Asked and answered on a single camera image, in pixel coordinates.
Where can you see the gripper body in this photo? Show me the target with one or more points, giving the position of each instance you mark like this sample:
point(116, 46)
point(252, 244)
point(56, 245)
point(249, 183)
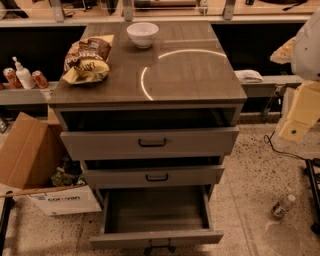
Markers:
point(307, 53)

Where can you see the grey bottom drawer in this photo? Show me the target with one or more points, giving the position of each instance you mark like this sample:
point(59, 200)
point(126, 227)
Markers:
point(156, 217)

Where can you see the grey drawer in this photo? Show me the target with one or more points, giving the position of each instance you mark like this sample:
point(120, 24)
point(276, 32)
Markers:
point(156, 172)
point(147, 144)
point(156, 217)

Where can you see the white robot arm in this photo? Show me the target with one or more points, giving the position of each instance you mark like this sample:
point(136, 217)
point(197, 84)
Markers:
point(303, 52)

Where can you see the grey top drawer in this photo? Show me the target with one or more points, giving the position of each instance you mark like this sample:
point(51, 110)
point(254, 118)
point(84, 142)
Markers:
point(147, 144)

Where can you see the grey wooden drawer cabinet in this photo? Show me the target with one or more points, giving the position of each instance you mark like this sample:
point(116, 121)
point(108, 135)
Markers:
point(183, 81)

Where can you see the grey middle drawer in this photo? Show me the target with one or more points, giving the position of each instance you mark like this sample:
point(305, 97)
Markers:
point(156, 172)

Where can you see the black metal stand right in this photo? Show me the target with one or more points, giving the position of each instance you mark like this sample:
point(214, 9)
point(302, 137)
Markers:
point(314, 185)

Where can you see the folded white cloth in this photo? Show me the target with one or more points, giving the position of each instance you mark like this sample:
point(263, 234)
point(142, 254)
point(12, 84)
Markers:
point(248, 76)

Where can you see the clear plastic bottle on floor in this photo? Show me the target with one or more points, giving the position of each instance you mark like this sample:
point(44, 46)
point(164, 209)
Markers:
point(283, 205)

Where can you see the white ceramic bowl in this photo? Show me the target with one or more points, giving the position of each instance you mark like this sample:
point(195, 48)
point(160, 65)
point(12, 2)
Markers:
point(142, 34)

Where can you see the blue tape cross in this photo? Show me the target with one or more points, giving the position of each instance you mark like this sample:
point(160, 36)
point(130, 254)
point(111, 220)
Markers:
point(149, 250)

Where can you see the yellow brown chip bag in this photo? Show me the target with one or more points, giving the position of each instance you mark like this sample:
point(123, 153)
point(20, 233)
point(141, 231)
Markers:
point(87, 60)

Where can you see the white printed cardboard box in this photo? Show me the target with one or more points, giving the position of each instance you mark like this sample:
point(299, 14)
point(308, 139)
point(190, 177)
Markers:
point(70, 201)

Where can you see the red soda can right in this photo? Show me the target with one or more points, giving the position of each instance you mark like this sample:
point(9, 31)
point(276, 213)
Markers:
point(40, 79)

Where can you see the red soda can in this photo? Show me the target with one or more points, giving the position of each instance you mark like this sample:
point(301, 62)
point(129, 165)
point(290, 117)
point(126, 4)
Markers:
point(40, 79)
point(12, 78)

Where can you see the brown cardboard box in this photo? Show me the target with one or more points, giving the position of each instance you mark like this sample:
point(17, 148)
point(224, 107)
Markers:
point(30, 154)

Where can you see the white pump bottle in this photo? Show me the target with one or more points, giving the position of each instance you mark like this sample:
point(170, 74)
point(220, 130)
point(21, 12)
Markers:
point(23, 75)

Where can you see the red soda can left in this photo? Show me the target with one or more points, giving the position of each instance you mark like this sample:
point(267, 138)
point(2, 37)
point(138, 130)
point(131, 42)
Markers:
point(12, 78)

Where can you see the black pole left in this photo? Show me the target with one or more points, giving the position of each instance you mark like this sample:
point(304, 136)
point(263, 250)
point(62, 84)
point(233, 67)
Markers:
point(4, 219)

